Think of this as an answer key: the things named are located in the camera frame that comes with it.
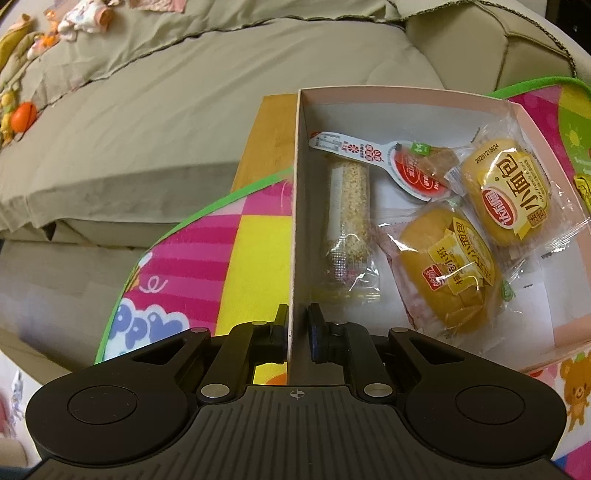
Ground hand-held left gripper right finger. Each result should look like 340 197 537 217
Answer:
307 302 468 408

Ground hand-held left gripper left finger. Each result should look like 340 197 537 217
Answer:
99 304 290 408

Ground sesame snack bar packet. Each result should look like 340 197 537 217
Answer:
310 159 382 303

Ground yellow bread packet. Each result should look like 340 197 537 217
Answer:
376 203 522 337
447 124 583 259

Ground pink cardboard gift box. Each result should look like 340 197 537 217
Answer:
285 87 583 386

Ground spoon-shaped packet red label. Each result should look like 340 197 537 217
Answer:
308 130 454 202

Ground brown snack packet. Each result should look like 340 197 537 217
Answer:
427 146 460 178

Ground colourful cartoon play mat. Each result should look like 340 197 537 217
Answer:
93 76 591 472

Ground beige sofa cover cloth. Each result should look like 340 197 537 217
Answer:
0 0 446 232

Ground yellow candy packet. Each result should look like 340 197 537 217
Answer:
573 173 591 214

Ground orange toy ball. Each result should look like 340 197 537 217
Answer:
11 102 38 131

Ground beige sofa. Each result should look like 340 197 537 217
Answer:
0 0 578 370

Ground small yellow toy figures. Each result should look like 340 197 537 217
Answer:
0 90 18 145

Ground white printed baby garment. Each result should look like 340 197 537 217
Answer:
44 0 116 34

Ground yellow plush toy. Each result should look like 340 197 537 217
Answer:
0 13 62 93

